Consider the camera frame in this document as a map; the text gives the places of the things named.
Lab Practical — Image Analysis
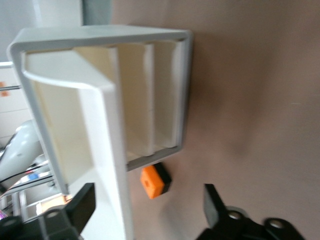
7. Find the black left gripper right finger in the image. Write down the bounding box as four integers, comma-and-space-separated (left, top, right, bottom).
197, 184, 251, 240

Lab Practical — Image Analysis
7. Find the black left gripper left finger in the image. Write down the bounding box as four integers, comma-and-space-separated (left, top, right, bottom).
39, 183, 97, 240

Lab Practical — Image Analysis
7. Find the white plastic drawer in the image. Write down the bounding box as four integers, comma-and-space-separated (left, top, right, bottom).
21, 51, 135, 240

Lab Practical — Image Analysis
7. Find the orange button box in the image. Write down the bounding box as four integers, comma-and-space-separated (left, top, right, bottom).
139, 162, 173, 200

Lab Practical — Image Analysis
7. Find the white plastic tray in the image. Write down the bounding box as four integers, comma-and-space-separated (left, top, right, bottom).
6, 23, 195, 196

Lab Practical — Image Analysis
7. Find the black background cable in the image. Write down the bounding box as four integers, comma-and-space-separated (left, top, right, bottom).
0, 162, 51, 185

